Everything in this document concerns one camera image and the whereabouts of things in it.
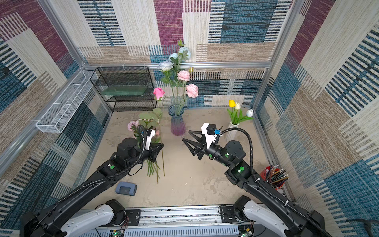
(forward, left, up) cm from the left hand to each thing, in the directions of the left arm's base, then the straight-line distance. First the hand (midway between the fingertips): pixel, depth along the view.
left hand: (163, 145), depth 74 cm
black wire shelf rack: (+51, +29, +6) cm, 60 cm away
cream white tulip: (+20, -39, +7) cm, 45 cm away
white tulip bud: (+14, -44, +7) cm, 47 cm away
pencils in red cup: (-12, -56, -11) cm, 58 cm away
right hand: (-4, -12, +12) cm, 17 cm away
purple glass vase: (+23, -5, -14) cm, 28 cm away
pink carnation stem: (+20, +23, -20) cm, 36 cm away
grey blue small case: (-14, +21, -20) cm, 32 cm away
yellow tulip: (+21, -36, +8) cm, 42 cm away
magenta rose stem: (+48, +12, -17) cm, 52 cm away
